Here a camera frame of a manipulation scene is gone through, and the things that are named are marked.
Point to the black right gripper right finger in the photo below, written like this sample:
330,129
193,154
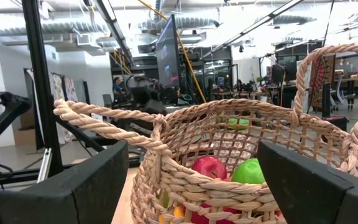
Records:
306,199

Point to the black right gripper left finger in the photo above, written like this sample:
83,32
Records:
57,208

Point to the green apple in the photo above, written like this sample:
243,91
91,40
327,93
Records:
249,171

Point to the red apple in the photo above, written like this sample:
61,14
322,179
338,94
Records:
200,219
210,166

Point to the yellow bell pepper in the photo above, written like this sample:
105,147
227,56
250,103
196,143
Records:
179,212

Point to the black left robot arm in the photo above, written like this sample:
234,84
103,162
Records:
2,102

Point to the woven straw basket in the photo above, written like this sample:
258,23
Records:
216,189

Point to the person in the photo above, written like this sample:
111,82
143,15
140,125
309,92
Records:
117,87

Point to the grey office chair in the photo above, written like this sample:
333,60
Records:
107,101

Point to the black computer monitor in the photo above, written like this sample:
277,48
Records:
168,56

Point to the brown cardboard box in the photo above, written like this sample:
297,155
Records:
23,137

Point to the patterned display panel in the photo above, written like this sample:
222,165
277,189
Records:
70,90

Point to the black floor stand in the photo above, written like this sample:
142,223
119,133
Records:
326,99

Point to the white chair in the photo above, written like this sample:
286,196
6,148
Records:
340,93

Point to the black background monitor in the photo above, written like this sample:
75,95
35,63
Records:
277,73

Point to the silver aluminium bracket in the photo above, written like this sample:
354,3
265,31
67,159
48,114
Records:
44,165

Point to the black aluminium table frame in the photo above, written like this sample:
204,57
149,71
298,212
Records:
42,93

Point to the red patterned wall hanging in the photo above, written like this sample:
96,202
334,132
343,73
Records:
320,77

